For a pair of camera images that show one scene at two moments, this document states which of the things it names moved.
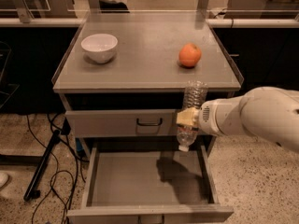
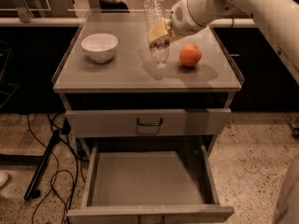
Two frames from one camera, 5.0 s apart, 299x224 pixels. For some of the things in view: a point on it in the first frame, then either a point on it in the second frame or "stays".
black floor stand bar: (32, 193) stays
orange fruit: (189, 54) stays
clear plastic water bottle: (194, 97) -> (155, 10)
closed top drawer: (123, 123) stays
